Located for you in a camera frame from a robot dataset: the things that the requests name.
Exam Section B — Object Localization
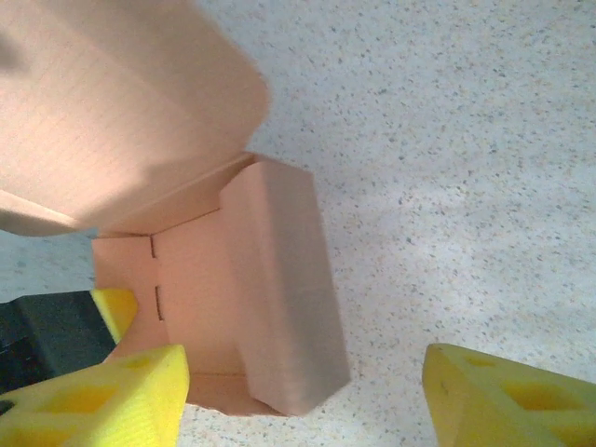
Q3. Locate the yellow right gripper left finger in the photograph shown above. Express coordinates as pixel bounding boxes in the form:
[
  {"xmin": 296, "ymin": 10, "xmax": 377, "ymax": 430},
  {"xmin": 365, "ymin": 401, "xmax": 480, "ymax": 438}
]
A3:
[{"xmin": 0, "ymin": 344, "xmax": 191, "ymax": 447}]

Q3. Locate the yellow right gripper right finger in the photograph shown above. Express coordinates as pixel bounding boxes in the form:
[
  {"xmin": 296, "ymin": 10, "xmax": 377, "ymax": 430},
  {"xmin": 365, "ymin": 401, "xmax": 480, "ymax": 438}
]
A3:
[{"xmin": 422, "ymin": 343, "xmax": 596, "ymax": 447}]

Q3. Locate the brown cardboard paper box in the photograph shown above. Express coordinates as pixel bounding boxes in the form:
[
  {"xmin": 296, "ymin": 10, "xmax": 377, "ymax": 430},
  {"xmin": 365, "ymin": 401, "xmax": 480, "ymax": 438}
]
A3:
[{"xmin": 0, "ymin": 0, "xmax": 351, "ymax": 418}]

